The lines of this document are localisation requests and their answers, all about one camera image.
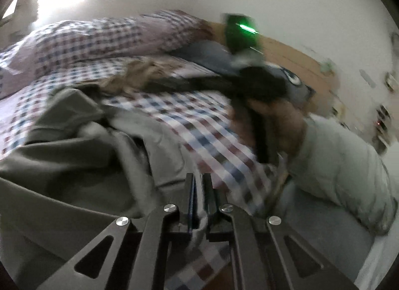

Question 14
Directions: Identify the grey smile t-shirt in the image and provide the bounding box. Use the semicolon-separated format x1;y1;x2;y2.
1;89;200;289

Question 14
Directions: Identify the light green sleeved forearm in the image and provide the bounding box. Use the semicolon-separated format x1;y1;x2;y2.
288;115;398;235

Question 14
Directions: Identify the person's right hand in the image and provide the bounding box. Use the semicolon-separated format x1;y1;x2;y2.
230;97;308;164

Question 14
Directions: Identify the dark blue grey pillow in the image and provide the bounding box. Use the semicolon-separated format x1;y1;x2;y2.
170;40;315;108

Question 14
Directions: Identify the wooden headboard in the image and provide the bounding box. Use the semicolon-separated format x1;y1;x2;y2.
205;21;341;116

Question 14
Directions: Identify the rolled checkered quilt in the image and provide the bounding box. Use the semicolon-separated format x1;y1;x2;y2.
1;10;214;98

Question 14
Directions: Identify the tan crumpled garment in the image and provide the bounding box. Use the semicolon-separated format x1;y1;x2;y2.
76;57;183;98

